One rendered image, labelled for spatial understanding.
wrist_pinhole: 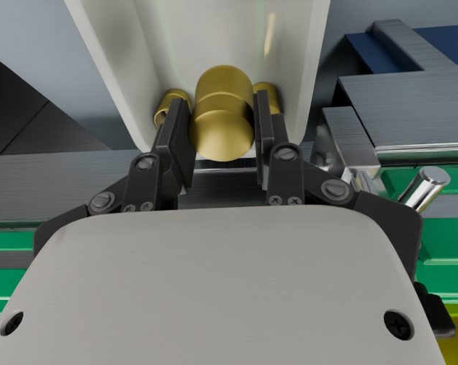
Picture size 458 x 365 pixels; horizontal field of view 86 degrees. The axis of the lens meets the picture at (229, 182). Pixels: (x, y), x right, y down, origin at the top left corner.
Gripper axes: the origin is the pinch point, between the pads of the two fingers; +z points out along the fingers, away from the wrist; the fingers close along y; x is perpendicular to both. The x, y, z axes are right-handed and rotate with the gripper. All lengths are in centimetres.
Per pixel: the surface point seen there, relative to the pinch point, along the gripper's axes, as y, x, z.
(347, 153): 8.8, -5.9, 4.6
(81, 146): -49, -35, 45
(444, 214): 15.3, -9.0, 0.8
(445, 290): 17.4, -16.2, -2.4
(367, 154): 10.2, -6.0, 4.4
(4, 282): -26.7, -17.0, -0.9
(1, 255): -29.7, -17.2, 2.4
